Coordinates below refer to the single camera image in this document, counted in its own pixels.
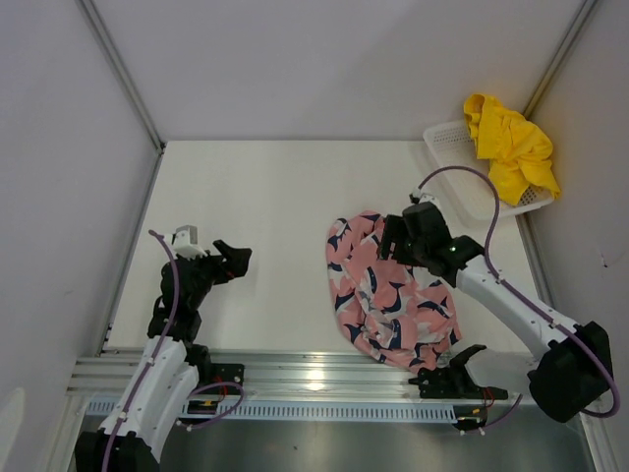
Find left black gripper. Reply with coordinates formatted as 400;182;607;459
179;240;250;310

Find pink whale print shorts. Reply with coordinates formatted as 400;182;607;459
325;210;462;374

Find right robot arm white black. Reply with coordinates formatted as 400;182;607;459
378;202;621;423

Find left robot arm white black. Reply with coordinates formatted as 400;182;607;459
74;232;253;471

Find yellow shorts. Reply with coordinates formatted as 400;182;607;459
463;93;561;206

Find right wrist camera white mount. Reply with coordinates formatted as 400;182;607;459
409;188;441;208

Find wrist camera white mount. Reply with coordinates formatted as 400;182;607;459
170;225;206;260
409;188;441;208

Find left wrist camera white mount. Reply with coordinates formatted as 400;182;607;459
170;225;206;260

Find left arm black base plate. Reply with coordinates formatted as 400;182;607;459
198;363;246;397

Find aluminium mounting rail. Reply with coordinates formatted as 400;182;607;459
66;349;542;407

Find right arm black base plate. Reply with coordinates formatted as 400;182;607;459
408;367;509;400

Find white slotted cable duct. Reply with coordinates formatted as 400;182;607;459
86;397;458;424

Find left aluminium corner post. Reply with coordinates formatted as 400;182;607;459
75;0;165;152

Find aluminium corner post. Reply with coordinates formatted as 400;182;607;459
75;0;165;152
522;0;603;119

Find right aluminium corner post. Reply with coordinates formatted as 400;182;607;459
522;0;603;119

